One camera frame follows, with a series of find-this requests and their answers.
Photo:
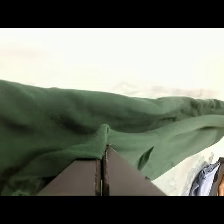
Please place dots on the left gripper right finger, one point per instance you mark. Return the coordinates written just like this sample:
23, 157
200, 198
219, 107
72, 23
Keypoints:
123, 180

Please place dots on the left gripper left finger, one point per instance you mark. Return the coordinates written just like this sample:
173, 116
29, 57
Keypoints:
80, 180

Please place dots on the dark green garment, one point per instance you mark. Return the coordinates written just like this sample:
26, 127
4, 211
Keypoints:
66, 120

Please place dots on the blue garment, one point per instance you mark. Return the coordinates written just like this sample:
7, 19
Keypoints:
203, 180

